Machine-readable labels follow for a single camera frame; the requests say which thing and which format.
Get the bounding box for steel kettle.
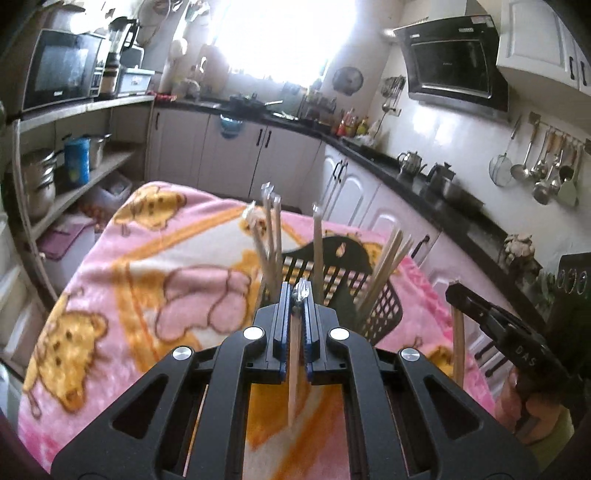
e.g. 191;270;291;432
397;151;426;177

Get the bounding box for grey plastic container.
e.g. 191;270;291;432
116;67;154;97

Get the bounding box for stacked steel pots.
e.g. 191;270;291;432
21;149;57;221

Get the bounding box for chopsticks pair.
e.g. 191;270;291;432
242;201;279;301
287;279;310;428
260;182;280;297
312;203;324;304

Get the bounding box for person's right hand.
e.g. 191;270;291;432
495;368;574;445

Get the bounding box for black plastic utensil basket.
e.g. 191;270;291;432
254;235;403;353

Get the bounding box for steel pot on shelf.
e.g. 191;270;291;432
88;133;111;170

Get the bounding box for steel basin on counter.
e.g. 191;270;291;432
442;179;484;215

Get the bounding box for hanging mesh strainer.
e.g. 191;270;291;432
489;115;522;188

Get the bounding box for black frying pan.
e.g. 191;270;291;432
229;95;283;111

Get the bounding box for black range hood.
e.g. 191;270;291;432
394;15;509;120

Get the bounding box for blender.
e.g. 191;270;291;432
99;17;139;99

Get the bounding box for blue hanging basket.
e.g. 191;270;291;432
219;115;243;140

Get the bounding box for hanging steel ladle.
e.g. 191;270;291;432
510;122;539;181

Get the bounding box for metal storage shelf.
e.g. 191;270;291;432
11;95;155;299

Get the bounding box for black kettle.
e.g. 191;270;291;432
427;162;456;191

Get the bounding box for pink cartoon fleece blanket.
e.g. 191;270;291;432
15;180;505;480

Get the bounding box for plastic drawer unit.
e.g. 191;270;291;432
0;213;47;377

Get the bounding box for white upper cabinet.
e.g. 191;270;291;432
497;1;590;99

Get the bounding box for black microwave oven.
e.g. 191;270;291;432
22;29;106;112

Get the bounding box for white lower cabinets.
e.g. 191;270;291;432
147;107;511;308

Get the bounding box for blue plastic canister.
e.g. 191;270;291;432
63;135;90;187

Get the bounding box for small wall fan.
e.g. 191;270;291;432
332;66;365;96

